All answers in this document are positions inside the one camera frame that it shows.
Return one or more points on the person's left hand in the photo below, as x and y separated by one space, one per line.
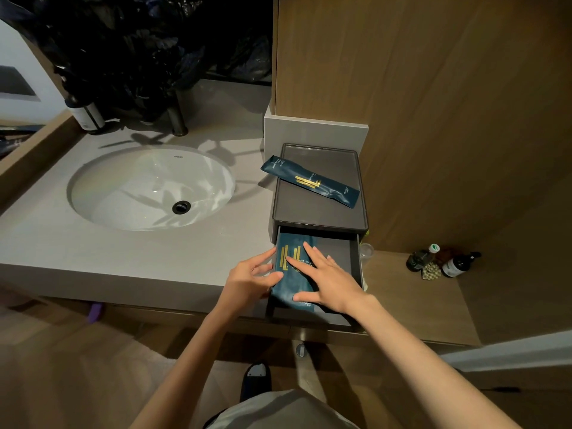
241 290

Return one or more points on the person's right hand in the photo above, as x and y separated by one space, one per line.
337 288

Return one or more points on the person's left thumb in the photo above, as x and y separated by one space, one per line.
272 279

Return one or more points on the person's right middle finger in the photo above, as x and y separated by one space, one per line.
314 258

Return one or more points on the person's right thumb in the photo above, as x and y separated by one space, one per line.
306 298

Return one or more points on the person's right little finger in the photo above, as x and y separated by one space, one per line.
334 262

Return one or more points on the wide blue gold-print packet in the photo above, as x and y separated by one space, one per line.
292 288

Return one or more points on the person's right forearm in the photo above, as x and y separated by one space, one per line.
429 370

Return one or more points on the person's left forearm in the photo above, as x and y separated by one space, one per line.
187 370

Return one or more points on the grey pull-out drawer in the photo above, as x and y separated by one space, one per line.
344 259

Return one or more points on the clear drinking glass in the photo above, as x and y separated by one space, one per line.
366 252

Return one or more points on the grey drawer organizer box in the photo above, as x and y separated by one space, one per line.
313 209

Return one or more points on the round metal door stopper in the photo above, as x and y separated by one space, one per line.
300 350

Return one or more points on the long blue gold-print packet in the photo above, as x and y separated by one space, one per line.
313 181

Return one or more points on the green bottle white cap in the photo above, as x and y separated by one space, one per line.
420 259

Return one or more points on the wooden low shelf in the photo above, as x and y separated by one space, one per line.
420 303

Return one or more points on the black shoe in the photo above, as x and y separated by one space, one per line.
255 380

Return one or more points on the beige beaded ball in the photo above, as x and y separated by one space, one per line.
431 272

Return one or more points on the person's white garment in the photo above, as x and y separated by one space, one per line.
281 411

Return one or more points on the black sink drain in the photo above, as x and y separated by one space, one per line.
181 207

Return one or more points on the white oval sink basin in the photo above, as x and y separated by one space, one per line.
147 192

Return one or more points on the purple small object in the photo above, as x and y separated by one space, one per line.
95 312

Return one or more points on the dark metal faucet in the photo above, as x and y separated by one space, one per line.
178 118

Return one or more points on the dark pump bottle white label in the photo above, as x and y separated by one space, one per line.
87 113

